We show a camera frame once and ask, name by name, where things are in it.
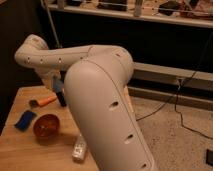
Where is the white shelf with clutter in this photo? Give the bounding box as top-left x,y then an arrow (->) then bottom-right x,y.
40,0 -> 213,29

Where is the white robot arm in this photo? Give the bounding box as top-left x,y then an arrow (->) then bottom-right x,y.
15,35 -> 159,171

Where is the metal pole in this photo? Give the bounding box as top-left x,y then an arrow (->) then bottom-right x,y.
42,0 -> 62,48

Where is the black power cable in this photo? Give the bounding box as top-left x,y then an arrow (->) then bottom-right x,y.
135,31 -> 213,141

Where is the orange ceramic cup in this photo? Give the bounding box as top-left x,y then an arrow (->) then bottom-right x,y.
33,114 -> 60,140

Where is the black rectangular device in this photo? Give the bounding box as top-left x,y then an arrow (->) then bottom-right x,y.
55,92 -> 67,107

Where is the blue eraser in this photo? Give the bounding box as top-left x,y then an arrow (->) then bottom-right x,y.
14,110 -> 36,131

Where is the wooden table board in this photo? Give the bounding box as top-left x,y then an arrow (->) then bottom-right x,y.
0,84 -> 138,171

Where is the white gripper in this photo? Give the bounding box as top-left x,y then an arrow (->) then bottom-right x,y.
41,70 -> 63,91

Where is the orange handled tool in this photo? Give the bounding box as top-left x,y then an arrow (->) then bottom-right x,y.
29,96 -> 57,108

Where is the black box on floor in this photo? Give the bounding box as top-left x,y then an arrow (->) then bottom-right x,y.
206,149 -> 213,166

